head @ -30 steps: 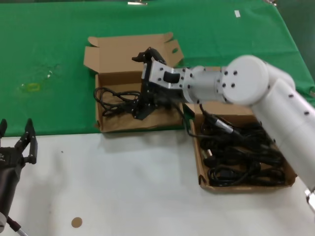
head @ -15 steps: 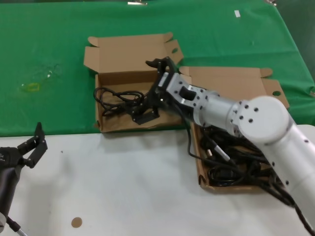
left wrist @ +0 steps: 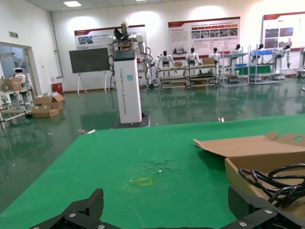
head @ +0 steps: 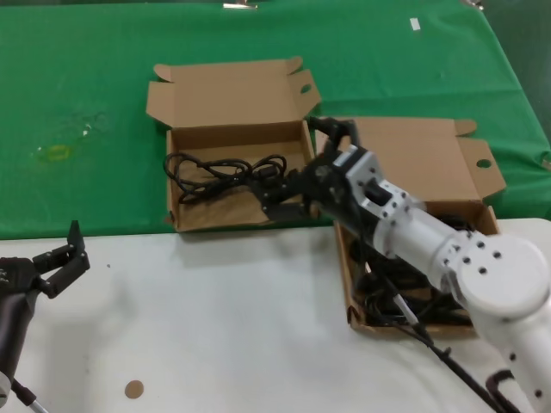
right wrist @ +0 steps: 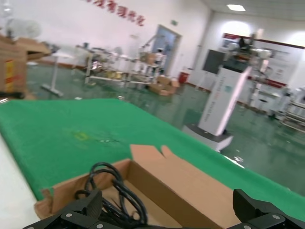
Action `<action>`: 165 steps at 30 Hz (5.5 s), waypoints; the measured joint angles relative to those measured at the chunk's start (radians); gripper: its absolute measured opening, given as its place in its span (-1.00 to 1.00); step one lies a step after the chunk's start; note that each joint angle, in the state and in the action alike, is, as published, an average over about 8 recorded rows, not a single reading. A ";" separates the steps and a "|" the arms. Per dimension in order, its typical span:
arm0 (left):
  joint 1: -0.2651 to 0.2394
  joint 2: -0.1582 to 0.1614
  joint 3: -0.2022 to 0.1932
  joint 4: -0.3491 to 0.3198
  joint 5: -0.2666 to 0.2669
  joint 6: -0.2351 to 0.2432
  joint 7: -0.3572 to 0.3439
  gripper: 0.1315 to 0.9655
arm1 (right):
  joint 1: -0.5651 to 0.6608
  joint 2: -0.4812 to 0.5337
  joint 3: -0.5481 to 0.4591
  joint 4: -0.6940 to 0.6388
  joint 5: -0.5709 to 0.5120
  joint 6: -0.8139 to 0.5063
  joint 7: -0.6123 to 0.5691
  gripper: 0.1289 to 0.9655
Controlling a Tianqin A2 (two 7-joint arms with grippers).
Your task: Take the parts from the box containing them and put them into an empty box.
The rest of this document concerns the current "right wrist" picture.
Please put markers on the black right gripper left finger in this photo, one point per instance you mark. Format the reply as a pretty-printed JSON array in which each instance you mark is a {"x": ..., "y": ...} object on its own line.
[{"x": 81, "y": 212}]

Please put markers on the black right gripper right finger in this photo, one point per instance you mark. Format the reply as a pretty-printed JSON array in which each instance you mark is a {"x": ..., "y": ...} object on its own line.
[{"x": 262, "y": 214}]

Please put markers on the open brown cardboard box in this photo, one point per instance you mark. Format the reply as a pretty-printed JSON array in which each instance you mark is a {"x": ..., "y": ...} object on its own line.
[{"x": 181, "y": 181}]

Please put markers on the flat cardboard box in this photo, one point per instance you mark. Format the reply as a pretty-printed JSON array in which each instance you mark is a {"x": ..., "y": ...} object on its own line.
[{"x": 159, "y": 90}]

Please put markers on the large labelled cardboard box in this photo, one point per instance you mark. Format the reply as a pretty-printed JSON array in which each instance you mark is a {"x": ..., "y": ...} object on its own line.
[{"x": 14, "y": 62}]

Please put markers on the crumpled clear tape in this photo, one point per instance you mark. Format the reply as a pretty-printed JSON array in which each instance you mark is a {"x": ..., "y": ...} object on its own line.
[{"x": 108, "y": 141}]

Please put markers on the green table cloth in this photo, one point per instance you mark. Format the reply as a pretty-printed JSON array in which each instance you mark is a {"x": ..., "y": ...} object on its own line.
[{"x": 71, "y": 124}]

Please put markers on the metal workbench rack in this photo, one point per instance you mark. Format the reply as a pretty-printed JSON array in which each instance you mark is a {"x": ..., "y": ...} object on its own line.
[{"x": 294, "y": 109}]

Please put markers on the white column robot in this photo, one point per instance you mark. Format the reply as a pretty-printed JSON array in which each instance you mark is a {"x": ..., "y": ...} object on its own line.
[{"x": 221, "y": 102}]

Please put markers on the white stand table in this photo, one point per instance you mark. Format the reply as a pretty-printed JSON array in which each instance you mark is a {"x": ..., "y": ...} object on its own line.
[{"x": 55, "y": 71}]

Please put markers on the metal pipe rack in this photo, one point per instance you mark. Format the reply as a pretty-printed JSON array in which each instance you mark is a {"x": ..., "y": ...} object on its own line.
[{"x": 124, "y": 71}]

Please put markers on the red fire cabinet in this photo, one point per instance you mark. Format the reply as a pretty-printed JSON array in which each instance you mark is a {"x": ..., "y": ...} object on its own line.
[{"x": 184, "y": 77}]

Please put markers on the dark display screen on stand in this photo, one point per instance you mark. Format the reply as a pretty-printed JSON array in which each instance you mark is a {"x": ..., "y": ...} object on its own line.
[{"x": 213, "y": 60}]

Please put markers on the small white red robot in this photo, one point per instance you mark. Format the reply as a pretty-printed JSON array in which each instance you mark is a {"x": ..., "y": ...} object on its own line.
[{"x": 160, "y": 56}]

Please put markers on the grey framed doorway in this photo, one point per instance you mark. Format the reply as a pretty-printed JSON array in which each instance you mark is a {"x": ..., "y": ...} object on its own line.
[{"x": 169, "y": 47}]

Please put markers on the white round fan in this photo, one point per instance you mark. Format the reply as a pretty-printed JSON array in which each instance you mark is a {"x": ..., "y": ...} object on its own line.
[{"x": 26, "y": 28}]

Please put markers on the ceiling light panel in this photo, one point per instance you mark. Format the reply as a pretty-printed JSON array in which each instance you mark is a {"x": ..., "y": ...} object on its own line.
[{"x": 236, "y": 7}]

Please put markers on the green exit sign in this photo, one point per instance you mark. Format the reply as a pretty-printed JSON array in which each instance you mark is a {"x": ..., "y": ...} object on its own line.
[{"x": 174, "y": 23}]

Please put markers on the red white wall poster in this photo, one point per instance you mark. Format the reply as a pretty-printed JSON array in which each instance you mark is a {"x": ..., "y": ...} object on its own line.
[{"x": 281, "y": 69}]

